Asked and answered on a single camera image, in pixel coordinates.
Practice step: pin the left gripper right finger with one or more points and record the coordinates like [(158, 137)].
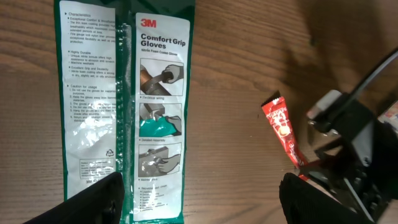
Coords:
[(302, 203)]

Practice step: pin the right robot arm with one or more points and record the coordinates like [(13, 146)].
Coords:
[(359, 168)]

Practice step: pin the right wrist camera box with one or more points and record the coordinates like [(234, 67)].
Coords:
[(323, 103)]

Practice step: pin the green 3M package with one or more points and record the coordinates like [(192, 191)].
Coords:
[(124, 72)]

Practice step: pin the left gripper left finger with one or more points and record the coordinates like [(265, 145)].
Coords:
[(101, 203)]

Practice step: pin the red Nescafe stick sachet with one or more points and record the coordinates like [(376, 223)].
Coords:
[(276, 112)]

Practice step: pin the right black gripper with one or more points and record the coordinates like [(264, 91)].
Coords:
[(354, 167)]

